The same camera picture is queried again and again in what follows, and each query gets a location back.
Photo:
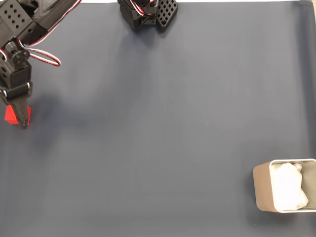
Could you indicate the red cube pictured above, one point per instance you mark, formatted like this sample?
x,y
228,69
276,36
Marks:
x,y
10,116

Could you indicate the grey table mat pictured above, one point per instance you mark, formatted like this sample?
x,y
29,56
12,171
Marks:
x,y
158,148

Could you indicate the white crumpled cloth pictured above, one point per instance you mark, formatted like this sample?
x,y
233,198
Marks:
x,y
287,187

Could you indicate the beige rounded box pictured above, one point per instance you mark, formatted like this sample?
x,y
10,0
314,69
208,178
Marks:
x,y
263,190

